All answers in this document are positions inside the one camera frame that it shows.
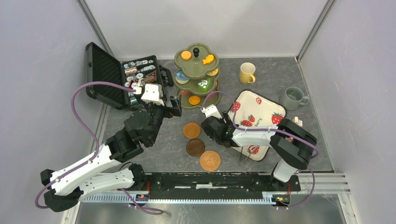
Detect light brown round coaster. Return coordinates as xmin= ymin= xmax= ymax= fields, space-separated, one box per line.
xmin=183 ymin=122 xmax=201 ymax=139

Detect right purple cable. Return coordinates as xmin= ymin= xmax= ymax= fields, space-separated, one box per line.
xmin=201 ymin=90 xmax=320 ymax=211

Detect strawberry print serving tray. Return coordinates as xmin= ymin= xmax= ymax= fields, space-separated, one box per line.
xmin=227 ymin=90 xmax=287 ymax=162

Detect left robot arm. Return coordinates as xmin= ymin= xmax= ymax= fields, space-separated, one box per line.
xmin=35 ymin=95 xmax=182 ymax=212

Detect grey-green ceramic mug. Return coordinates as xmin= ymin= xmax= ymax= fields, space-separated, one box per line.
xmin=279 ymin=86 xmax=310 ymax=111

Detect yellow glazed donut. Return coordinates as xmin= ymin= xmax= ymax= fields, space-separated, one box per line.
xmin=207 ymin=68 xmax=219 ymax=77

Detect yellow ceramic mug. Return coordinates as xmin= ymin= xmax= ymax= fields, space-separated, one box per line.
xmin=239 ymin=62 xmax=256 ymax=84

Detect round orange biscuit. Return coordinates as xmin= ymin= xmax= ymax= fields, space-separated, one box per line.
xmin=181 ymin=50 xmax=192 ymax=60

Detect small orange pastry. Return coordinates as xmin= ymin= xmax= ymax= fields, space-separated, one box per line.
xmin=202 ymin=54 xmax=215 ymax=65

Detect blue glazed donut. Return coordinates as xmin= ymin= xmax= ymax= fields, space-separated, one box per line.
xmin=175 ymin=71 xmax=190 ymax=84

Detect black poker chip case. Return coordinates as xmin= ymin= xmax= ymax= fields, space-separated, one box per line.
xmin=85 ymin=42 xmax=174 ymax=111

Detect dark brown round coaster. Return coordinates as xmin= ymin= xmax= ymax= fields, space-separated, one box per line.
xmin=186 ymin=138 xmax=205 ymax=157

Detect purple cake slice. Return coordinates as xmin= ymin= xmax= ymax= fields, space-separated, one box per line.
xmin=206 ymin=92 xmax=216 ymax=99

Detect green three-tier dessert stand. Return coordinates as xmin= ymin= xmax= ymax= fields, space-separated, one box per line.
xmin=174 ymin=43 xmax=220 ymax=109

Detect orange macaron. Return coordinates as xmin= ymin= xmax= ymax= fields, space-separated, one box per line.
xmin=188 ymin=95 xmax=201 ymax=105

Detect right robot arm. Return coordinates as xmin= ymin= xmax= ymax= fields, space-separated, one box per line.
xmin=201 ymin=114 xmax=318 ymax=190

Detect green triangular cake slice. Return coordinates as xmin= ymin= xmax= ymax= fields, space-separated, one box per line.
xmin=197 ymin=78 xmax=211 ymax=92

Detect woven rattan round coaster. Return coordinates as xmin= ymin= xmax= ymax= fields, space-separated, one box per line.
xmin=199 ymin=150 xmax=221 ymax=172

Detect metal serving tongs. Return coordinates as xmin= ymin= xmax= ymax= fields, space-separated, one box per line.
xmin=238 ymin=147 xmax=254 ymax=164

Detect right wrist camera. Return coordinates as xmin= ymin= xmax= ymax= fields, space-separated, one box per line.
xmin=201 ymin=105 xmax=222 ymax=119

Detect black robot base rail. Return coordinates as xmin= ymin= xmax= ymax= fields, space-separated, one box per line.
xmin=117 ymin=172 xmax=301 ymax=200

